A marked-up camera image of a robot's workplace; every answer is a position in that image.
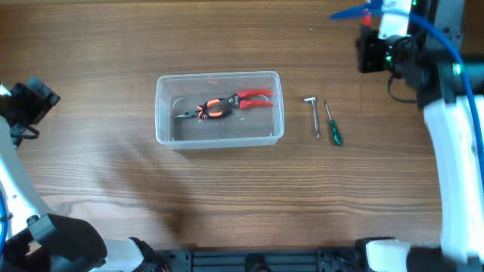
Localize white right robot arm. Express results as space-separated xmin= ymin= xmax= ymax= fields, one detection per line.
xmin=345 ymin=1 xmax=483 ymax=271

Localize orange black long-nose pliers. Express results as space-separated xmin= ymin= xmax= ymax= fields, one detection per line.
xmin=173 ymin=98 xmax=232 ymax=119

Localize silver L-shaped socket wrench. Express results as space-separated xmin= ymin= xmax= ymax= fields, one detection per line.
xmin=303 ymin=96 xmax=321 ymax=140

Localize clear plastic container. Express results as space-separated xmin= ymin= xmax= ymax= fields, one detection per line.
xmin=155 ymin=71 xmax=284 ymax=150

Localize red handled snips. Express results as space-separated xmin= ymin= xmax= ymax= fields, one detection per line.
xmin=216 ymin=89 xmax=273 ymax=110

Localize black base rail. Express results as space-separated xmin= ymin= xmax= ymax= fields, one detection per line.
xmin=158 ymin=247 xmax=364 ymax=272

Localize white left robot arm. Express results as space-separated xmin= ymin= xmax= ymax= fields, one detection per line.
xmin=1 ymin=77 xmax=172 ymax=271

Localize green handled screwdriver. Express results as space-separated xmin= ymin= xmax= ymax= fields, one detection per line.
xmin=324 ymin=101 xmax=343 ymax=146

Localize black red handled screwdriver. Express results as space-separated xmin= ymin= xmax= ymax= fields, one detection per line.
xmin=361 ymin=5 xmax=372 ymax=27

